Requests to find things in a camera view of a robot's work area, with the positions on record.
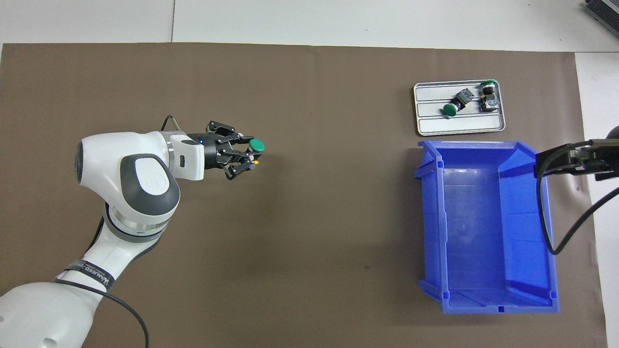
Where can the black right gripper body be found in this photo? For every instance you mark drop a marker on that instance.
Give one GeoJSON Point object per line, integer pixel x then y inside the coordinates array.
{"type": "Point", "coordinates": [613, 159]}

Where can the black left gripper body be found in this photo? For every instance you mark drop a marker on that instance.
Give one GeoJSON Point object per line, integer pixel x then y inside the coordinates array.
{"type": "Point", "coordinates": [213, 152]}

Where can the green push button switch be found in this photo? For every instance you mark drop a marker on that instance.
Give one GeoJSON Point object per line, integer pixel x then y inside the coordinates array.
{"type": "Point", "coordinates": [256, 146]}
{"type": "Point", "coordinates": [490, 102]}
{"type": "Point", "coordinates": [457, 104]}

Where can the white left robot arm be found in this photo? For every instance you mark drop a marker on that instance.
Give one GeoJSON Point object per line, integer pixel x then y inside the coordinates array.
{"type": "Point", "coordinates": [121, 159]}

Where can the blue plastic storage bin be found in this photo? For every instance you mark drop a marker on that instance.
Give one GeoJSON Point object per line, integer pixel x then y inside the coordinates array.
{"type": "Point", "coordinates": [483, 227]}

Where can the brown paper table mat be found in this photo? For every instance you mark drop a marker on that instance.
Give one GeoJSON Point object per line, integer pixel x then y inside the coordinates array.
{"type": "Point", "coordinates": [314, 241]}

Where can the grey metal tray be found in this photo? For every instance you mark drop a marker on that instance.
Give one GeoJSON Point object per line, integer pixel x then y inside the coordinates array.
{"type": "Point", "coordinates": [435, 123]}

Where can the grey ribbed device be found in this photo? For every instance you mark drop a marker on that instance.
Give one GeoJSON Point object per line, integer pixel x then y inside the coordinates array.
{"type": "Point", "coordinates": [604, 10]}

